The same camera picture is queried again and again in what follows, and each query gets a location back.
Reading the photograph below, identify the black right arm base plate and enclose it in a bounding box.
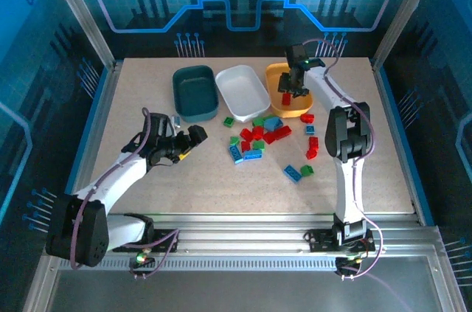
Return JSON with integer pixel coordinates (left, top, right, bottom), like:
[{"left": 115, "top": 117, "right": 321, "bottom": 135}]
[{"left": 305, "top": 229, "right": 376, "bottom": 254}]

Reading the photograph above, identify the yellow plastic container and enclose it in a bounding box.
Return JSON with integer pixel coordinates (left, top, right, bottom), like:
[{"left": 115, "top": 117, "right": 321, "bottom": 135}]
[{"left": 265, "top": 62, "right": 314, "bottom": 119}]

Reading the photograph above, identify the aluminium frame post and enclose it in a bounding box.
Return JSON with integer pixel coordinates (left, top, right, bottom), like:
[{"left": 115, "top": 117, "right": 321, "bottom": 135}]
[
  {"left": 41, "top": 0, "right": 118, "bottom": 69},
  {"left": 371, "top": 0, "right": 445, "bottom": 69}
]

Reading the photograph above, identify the white plastic container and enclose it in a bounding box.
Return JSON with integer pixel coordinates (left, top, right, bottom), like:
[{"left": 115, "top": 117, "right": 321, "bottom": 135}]
[{"left": 215, "top": 64, "right": 271, "bottom": 124}]

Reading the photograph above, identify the aluminium side rail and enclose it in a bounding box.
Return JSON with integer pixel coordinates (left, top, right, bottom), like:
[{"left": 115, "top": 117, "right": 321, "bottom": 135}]
[
  {"left": 369, "top": 57, "right": 436, "bottom": 225},
  {"left": 62, "top": 60, "right": 125, "bottom": 224}
]

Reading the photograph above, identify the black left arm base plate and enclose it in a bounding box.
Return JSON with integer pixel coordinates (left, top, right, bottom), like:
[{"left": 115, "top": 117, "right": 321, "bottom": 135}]
[{"left": 128, "top": 229, "right": 181, "bottom": 254}]

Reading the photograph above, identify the teal plastic container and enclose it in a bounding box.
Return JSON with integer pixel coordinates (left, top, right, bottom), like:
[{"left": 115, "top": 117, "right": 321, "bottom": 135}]
[{"left": 172, "top": 64, "right": 219, "bottom": 123}]

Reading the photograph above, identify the slotted metal strip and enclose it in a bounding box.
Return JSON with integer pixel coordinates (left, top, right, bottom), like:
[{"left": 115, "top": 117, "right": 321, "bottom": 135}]
[{"left": 101, "top": 257, "right": 340, "bottom": 272}]

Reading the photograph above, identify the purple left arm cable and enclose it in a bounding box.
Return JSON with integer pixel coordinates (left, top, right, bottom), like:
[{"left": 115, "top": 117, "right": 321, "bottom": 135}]
[{"left": 69, "top": 107, "right": 181, "bottom": 280}]

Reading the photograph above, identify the aluminium mounting rail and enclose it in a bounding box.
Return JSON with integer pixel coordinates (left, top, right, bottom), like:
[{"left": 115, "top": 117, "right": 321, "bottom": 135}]
[{"left": 105, "top": 212, "right": 443, "bottom": 260}]

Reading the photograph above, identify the blue sloped lego brick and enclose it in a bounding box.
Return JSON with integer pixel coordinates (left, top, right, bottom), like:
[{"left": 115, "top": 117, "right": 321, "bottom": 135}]
[{"left": 263, "top": 114, "right": 283, "bottom": 132}]

